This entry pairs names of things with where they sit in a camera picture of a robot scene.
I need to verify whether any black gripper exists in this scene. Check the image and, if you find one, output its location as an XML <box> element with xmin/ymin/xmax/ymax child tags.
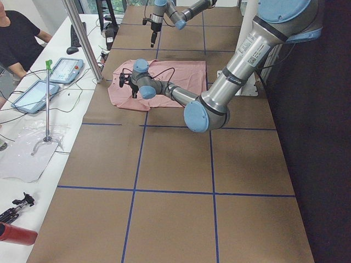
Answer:
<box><xmin>130</xmin><ymin>83</ymin><xmax>139</xmax><ymax>99</ymax></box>
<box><xmin>150</xmin><ymin>21</ymin><xmax>162</xmax><ymax>48</ymax></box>

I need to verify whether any pink Snoopy t-shirt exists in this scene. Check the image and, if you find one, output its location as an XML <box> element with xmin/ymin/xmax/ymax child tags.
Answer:
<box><xmin>108</xmin><ymin>60</ymin><xmax>207</xmax><ymax>111</ymax></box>

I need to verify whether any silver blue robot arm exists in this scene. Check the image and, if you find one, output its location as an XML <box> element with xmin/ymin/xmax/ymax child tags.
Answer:
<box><xmin>120</xmin><ymin>1</ymin><xmax>325</xmax><ymax>133</ymax></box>
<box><xmin>149</xmin><ymin>0</ymin><xmax>217</xmax><ymax>48</ymax></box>

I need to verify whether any far blue teach pendant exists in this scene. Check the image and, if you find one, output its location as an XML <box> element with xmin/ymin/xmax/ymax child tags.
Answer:
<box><xmin>49</xmin><ymin>58</ymin><xmax>84</xmax><ymax>84</ymax></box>

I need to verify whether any blue teach pendant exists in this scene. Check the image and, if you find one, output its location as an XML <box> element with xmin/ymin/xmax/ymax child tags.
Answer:
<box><xmin>49</xmin><ymin>58</ymin><xmax>84</xmax><ymax>84</ymax></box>
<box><xmin>11</xmin><ymin>80</ymin><xmax>47</xmax><ymax>114</ymax></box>

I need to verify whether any black computer mouse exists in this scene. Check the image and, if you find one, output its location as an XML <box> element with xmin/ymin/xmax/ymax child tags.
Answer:
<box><xmin>66</xmin><ymin>47</ymin><xmax>79</xmax><ymax>55</ymax></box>

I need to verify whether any black keyboard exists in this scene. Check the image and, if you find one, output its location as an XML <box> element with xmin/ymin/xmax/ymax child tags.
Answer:
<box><xmin>70</xmin><ymin>25</ymin><xmax>81</xmax><ymax>48</ymax></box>

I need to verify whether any metal reacher grabber stick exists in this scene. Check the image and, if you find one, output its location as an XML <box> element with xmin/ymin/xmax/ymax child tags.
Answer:
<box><xmin>31</xmin><ymin>60</ymin><xmax>62</xmax><ymax>156</ymax></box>

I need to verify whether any near blue teach pendant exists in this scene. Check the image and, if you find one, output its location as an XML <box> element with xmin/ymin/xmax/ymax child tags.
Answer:
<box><xmin>11</xmin><ymin>80</ymin><xmax>47</xmax><ymax>114</ymax></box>

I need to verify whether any clear plastic bag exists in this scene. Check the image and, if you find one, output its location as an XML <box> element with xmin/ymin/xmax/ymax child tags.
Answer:
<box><xmin>1</xmin><ymin>121</ymin><xmax>70</xmax><ymax>182</ymax></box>

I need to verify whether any person in black shirt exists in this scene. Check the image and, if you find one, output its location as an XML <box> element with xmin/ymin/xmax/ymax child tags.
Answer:
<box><xmin>0</xmin><ymin>0</ymin><xmax>53</xmax><ymax>80</ymax></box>

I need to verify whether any black folded mini tripod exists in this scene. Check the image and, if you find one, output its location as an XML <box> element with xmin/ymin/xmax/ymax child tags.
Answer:
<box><xmin>1</xmin><ymin>192</ymin><xmax>35</xmax><ymax>224</ymax></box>

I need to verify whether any red cylinder bottle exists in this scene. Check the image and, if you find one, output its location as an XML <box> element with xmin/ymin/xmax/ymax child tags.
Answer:
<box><xmin>1</xmin><ymin>222</ymin><xmax>38</xmax><ymax>245</ymax></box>

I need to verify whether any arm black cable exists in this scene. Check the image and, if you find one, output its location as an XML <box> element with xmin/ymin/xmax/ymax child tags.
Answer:
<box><xmin>149</xmin><ymin>67</ymin><xmax>176</xmax><ymax>99</ymax></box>

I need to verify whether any aluminium frame post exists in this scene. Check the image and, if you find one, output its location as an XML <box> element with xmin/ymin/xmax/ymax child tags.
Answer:
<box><xmin>62</xmin><ymin>0</ymin><xmax>103</xmax><ymax>83</ymax></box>

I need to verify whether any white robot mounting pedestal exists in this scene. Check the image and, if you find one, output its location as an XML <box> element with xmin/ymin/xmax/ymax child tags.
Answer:
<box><xmin>217</xmin><ymin>0</ymin><xmax>259</xmax><ymax>97</ymax></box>

